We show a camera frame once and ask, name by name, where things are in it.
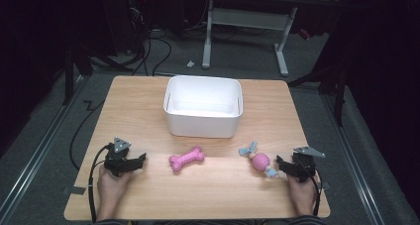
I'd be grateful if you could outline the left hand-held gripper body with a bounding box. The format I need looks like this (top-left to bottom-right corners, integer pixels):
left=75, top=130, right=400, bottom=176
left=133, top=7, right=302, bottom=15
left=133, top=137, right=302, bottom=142
left=104, top=137, right=134, bottom=178

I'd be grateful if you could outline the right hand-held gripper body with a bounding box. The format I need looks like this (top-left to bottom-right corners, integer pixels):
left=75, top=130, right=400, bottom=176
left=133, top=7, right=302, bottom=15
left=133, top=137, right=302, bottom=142
left=290, top=146, right=327, bottom=183

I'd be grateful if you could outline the pink ball toy with cloth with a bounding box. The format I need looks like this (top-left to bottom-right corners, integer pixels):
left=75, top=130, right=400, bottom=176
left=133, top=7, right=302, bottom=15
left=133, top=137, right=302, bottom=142
left=238, top=140, right=279, bottom=178

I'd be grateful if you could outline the pink spiky bone toy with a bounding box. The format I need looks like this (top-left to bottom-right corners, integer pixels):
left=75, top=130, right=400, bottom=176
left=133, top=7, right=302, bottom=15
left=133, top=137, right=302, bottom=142
left=168, top=145, right=206, bottom=172

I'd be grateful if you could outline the white plastic bin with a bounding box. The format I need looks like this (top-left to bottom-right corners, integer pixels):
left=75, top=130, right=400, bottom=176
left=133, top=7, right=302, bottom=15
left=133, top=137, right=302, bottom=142
left=162, top=74, right=245, bottom=140

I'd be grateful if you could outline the person's right hand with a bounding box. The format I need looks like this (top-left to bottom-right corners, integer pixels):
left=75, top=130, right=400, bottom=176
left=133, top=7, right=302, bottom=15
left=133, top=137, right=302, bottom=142
left=287, top=172, right=321, bottom=207

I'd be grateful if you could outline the person's left hand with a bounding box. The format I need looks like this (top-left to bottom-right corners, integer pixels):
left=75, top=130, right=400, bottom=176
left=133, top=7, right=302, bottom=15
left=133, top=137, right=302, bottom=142
left=96, top=167, right=134, bottom=207

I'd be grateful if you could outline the black metal stand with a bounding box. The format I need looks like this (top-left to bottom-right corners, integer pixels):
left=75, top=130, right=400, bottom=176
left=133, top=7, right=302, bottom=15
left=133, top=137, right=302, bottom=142
left=286, top=50, right=350, bottom=128
left=61, top=41, right=135, bottom=106

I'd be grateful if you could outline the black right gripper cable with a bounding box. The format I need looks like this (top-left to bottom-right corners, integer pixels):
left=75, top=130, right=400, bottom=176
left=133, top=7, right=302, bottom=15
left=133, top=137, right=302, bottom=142
left=298, top=160, right=323, bottom=217

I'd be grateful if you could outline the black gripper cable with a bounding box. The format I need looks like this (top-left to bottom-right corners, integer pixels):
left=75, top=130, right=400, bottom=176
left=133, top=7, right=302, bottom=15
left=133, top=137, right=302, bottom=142
left=87, top=144, right=115, bottom=223
left=298, top=160, right=323, bottom=217

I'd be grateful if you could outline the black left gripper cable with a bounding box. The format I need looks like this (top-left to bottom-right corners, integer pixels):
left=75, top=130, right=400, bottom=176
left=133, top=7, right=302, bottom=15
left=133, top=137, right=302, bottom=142
left=87, top=144, right=115, bottom=223

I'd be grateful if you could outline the black floor cable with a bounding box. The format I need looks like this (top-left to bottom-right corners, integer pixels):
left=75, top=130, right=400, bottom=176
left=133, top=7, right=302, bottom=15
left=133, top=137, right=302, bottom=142
left=68, top=99, right=105, bottom=171

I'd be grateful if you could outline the metal floor rail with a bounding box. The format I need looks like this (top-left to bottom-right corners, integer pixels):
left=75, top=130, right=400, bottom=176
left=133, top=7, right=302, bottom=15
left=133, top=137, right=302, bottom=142
left=320, top=91, right=388, bottom=225
left=0, top=75, right=87, bottom=225

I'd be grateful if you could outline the bundle of black cables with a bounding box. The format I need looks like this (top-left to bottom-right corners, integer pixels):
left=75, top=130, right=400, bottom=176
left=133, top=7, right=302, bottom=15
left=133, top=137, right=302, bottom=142
left=127, top=6, right=173, bottom=77

